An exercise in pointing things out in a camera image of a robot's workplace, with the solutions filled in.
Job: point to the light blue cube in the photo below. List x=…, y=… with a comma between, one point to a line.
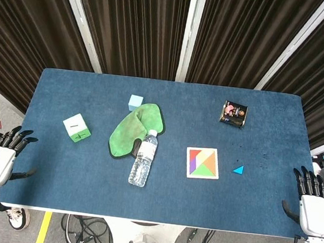
x=135, y=102

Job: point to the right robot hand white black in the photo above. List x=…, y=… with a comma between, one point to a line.
x=315, y=211

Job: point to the blue carpet table cover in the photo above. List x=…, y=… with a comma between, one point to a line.
x=170, y=203

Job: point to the wooden tangram puzzle tray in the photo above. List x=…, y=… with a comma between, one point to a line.
x=202, y=163

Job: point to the blue triangle block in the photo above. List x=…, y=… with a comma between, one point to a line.
x=239, y=171

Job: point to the clear plastic water bottle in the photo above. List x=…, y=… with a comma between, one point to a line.
x=143, y=160

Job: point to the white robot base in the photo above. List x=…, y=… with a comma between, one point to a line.
x=143, y=241

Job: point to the white black sneaker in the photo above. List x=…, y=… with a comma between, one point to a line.
x=18, y=219

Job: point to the green microfibre cloth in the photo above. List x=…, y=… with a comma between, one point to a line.
x=132, y=130

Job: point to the black food tin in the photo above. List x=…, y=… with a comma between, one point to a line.
x=233, y=114

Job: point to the green white numbered foam cube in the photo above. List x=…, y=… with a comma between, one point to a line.
x=76, y=127

